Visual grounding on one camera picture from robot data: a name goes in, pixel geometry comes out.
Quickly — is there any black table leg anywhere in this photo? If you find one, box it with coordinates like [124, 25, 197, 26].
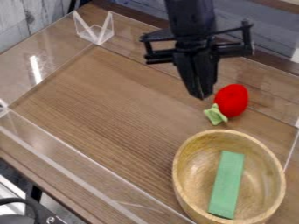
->
[30, 185, 42, 202]

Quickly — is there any brown wooden bowl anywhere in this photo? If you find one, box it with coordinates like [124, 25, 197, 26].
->
[172, 129, 285, 224]

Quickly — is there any green rectangular block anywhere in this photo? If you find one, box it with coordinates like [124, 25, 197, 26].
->
[208, 150, 244, 220]

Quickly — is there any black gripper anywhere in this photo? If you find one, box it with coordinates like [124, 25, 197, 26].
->
[138, 19, 254, 100]

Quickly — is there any red plush strawberry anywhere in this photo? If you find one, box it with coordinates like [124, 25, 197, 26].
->
[202, 84, 248, 125]

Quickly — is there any black cable bottom left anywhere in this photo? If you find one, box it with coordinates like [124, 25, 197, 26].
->
[0, 197, 39, 224]

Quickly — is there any clear acrylic corner bracket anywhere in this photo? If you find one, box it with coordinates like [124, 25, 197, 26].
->
[72, 11, 114, 46]

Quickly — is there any clear acrylic front panel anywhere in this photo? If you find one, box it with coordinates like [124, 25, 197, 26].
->
[0, 100, 193, 224]

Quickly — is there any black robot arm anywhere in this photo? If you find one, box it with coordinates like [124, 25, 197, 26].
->
[140, 0, 253, 100]

